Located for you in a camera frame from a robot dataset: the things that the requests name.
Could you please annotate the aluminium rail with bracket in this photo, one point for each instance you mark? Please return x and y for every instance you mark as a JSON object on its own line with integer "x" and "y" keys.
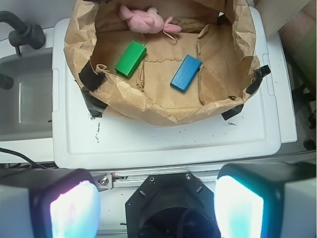
{"x": 106, "y": 180}

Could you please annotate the dark grey toy faucet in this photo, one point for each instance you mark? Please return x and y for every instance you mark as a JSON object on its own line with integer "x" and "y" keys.
{"x": 24, "y": 33}

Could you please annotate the toy kitchen sink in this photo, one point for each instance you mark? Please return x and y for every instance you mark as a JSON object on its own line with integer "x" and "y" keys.
{"x": 26, "y": 108}

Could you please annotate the white plastic bin lid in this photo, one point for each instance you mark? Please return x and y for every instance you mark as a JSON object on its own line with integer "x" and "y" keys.
{"x": 111, "y": 142}

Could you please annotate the pink plush bunny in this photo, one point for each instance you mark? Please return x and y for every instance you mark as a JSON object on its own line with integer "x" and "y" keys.
{"x": 147, "y": 22}

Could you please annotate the brown paper bag tray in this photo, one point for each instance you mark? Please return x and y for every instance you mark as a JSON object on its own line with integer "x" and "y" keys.
{"x": 220, "y": 33}

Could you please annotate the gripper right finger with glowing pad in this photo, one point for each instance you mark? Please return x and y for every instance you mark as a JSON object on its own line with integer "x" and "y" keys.
{"x": 266, "y": 200}

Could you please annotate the blue wooden block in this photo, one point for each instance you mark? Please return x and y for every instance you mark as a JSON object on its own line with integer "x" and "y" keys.
{"x": 185, "y": 73}

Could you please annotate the green wooden block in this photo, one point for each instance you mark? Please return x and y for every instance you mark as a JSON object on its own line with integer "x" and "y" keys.
{"x": 130, "y": 59}

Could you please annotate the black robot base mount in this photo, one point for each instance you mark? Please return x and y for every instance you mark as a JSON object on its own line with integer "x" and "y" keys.
{"x": 171, "y": 206}

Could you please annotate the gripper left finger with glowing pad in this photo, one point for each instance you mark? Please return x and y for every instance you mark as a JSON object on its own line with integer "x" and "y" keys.
{"x": 44, "y": 203}

